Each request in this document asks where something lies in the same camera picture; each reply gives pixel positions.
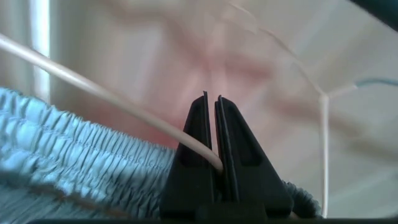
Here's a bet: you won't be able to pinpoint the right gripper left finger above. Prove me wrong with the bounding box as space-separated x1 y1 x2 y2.
159 90 216 219

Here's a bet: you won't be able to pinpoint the pale grey pants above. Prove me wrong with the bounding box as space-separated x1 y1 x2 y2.
0 86 323 220

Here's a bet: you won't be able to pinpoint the beige curtain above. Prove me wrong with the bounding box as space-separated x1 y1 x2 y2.
0 0 398 218

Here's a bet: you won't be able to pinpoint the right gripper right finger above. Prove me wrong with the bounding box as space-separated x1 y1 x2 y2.
214 95 295 219

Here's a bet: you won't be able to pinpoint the pink clothes hanger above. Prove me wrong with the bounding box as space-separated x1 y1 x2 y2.
228 1 398 218
0 33 224 174

